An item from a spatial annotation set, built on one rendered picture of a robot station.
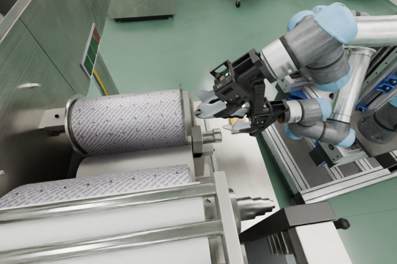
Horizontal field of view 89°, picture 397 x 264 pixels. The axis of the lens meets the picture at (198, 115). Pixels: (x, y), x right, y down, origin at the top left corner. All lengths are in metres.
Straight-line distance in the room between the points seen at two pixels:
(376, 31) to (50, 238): 0.72
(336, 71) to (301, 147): 1.35
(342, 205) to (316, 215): 1.77
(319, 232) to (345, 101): 0.67
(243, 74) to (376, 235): 1.81
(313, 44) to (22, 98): 0.57
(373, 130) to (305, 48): 0.85
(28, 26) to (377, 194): 2.29
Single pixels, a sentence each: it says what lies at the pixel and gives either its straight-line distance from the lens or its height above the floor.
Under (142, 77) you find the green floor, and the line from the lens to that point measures 2.48.
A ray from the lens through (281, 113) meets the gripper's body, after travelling 0.72.
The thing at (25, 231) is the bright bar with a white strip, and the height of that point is 1.44.
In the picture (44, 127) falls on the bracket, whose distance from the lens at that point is 0.56.
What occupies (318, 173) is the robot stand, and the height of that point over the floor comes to 0.21.
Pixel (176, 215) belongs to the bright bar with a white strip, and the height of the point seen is 1.44.
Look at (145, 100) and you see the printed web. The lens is 0.47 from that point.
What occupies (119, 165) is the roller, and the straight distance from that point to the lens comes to 0.49.
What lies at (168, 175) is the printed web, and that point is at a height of 1.40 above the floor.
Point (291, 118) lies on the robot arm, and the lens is 0.72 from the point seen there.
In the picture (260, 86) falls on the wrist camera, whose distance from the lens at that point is 0.46.
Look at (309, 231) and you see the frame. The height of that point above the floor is 1.44.
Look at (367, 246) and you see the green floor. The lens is 2.03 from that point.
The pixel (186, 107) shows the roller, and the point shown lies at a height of 1.30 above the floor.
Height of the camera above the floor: 1.66
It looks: 55 degrees down
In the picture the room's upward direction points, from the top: straight up
